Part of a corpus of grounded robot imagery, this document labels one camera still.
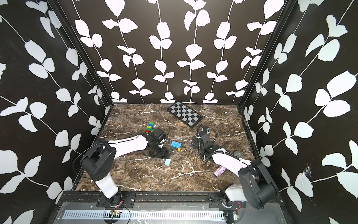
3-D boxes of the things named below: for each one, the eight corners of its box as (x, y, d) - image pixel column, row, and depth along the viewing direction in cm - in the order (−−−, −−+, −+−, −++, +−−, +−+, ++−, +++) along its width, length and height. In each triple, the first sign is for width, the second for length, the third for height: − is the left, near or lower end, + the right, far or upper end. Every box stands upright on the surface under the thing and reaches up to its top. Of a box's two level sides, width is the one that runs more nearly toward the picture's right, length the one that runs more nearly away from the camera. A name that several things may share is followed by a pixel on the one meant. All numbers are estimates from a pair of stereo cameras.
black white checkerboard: (166, 110, 117) (166, 109, 116) (178, 101, 125) (178, 100, 123) (192, 129, 105) (192, 127, 104) (203, 118, 113) (204, 116, 111)
